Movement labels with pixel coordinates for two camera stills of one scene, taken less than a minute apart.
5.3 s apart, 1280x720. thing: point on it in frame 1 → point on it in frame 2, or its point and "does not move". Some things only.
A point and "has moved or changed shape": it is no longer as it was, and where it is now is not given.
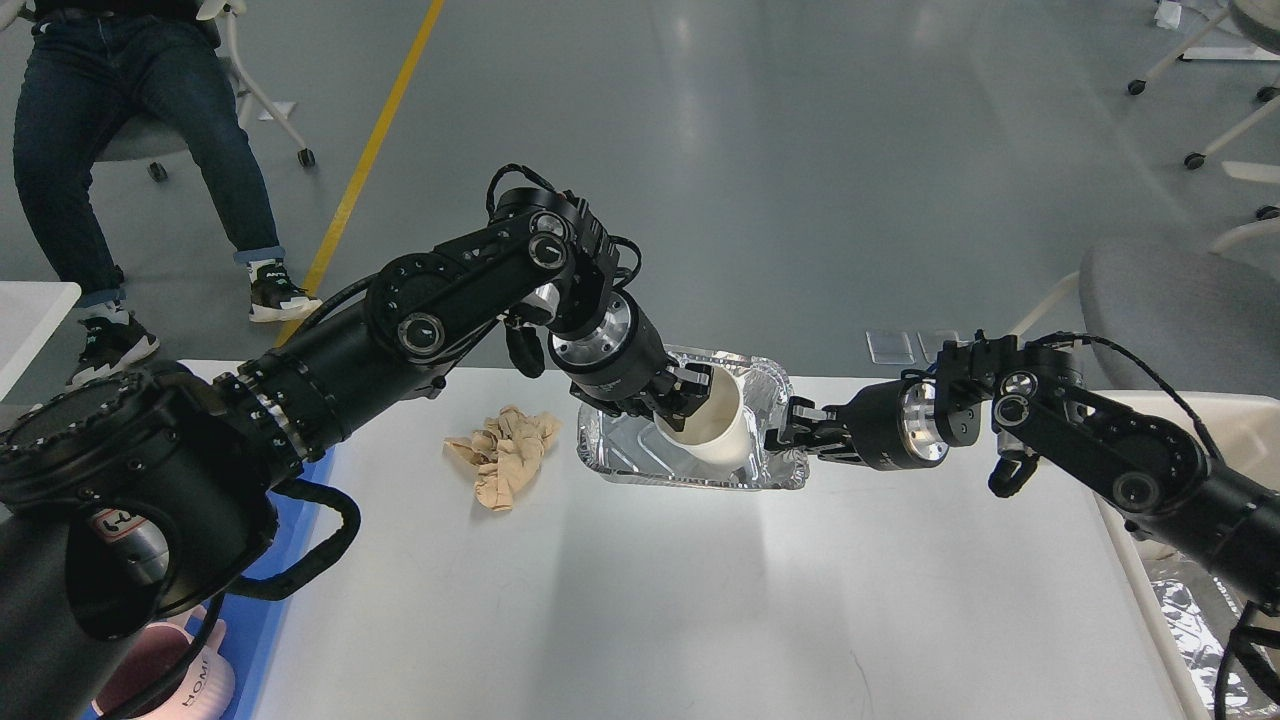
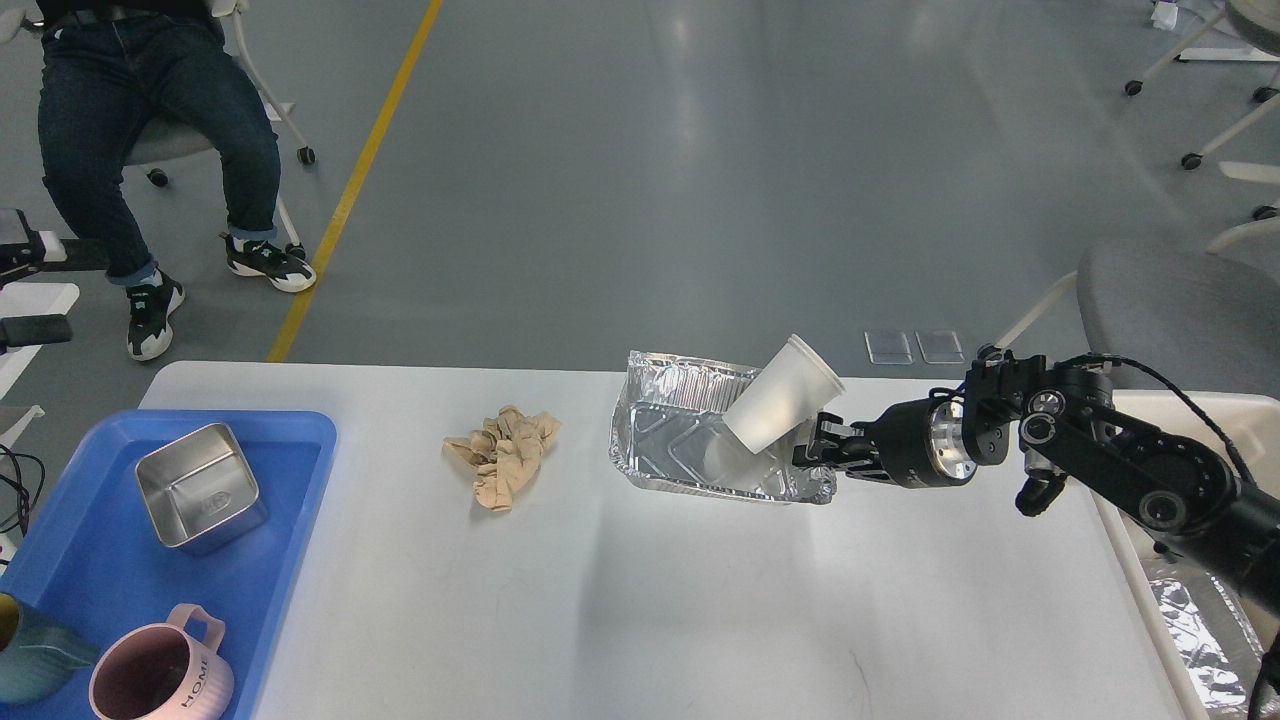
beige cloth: x=507 y=451 does not move
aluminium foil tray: x=627 y=447 has moved or changed shape
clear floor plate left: x=890 y=347 does not move
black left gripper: x=606 y=368 → x=21 y=259
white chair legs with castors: x=1263 y=173 does not move
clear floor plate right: x=932 y=342 does not move
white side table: x=31 y=315 does not move
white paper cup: x=717 y=434 → x=788 y=392
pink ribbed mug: x=175 y=669 does not move
